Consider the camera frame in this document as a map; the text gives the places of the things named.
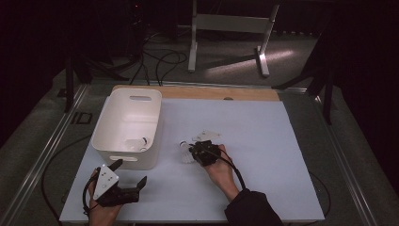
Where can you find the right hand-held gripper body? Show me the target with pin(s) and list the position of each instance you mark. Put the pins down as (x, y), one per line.
(208, 155)

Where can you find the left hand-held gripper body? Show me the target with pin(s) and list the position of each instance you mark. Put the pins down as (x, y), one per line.
(108, 185)

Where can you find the white shuttlecock with blue band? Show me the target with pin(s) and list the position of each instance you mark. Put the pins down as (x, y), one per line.
(186, 155)

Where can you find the white feather shuttlecock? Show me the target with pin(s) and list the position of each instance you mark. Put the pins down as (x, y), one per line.
(132, 145)

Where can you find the white shuttlecock with black band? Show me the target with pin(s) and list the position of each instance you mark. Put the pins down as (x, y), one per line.
(143, 141)

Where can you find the white plastic bin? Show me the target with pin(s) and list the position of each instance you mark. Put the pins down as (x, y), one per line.
(125, 119)

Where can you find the person's right hand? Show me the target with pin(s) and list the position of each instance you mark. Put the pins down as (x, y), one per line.
(222, 175)

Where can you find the person's left hand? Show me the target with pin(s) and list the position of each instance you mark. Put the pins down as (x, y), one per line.
(102, 215)

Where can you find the black tripod stand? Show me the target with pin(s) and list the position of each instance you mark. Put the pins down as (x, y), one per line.
(69, 88)
(327, 100)

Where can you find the grey metal stand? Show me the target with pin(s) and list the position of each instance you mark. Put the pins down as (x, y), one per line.
(232, 23)

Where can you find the metal floor rail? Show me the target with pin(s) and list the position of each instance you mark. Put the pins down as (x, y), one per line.
(351, 175)
(47, 150)

